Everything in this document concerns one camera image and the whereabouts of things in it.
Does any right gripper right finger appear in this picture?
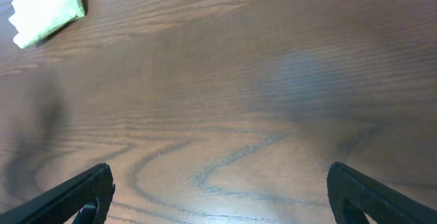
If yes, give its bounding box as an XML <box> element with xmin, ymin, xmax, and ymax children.
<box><xmin>326</xmin><ymin>162</ymin><xmax>436</xmax><ymax>224</ymax></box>

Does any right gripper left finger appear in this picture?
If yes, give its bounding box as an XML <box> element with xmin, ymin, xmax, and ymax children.
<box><xmin>1</xmin><ymin>163</ymin><xmax>115</xmax><ymax>224</ymax></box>

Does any green microfiber cloth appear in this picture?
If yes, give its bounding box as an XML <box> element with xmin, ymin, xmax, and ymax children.
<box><xmin>9</xmin><ymin>0</ymin><xmax>85</xmax><ymax>48</ymax></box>

